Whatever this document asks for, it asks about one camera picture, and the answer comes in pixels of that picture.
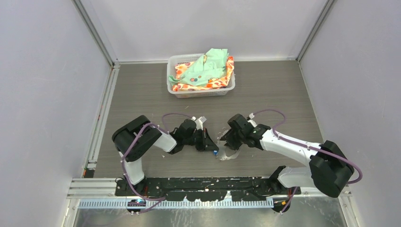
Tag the orange patterned cloth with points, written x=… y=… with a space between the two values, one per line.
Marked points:
x=216 y=84

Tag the perforated metal key plate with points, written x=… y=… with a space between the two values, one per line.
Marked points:
x=224 y=152

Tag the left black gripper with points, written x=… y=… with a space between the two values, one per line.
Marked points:
x=206 y=144

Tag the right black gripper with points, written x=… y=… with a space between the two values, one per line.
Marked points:
x=231 y=143

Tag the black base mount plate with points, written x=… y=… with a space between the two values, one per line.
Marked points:
x=243 y=188

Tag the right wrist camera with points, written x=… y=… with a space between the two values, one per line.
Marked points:
x=250 y=120

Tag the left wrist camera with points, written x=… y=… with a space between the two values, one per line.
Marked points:
x=199 y=122

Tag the green patterned cloth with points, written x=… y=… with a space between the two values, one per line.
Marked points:
x=205 y=69

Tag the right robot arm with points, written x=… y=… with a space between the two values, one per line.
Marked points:
x=325 y=167

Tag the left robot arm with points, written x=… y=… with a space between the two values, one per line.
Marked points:
x=135 y=138

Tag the white perforated plastic basket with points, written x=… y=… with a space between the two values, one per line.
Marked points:
x=176 y=59

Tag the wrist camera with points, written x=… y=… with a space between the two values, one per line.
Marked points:
x=250 y=120
x=199 y=122

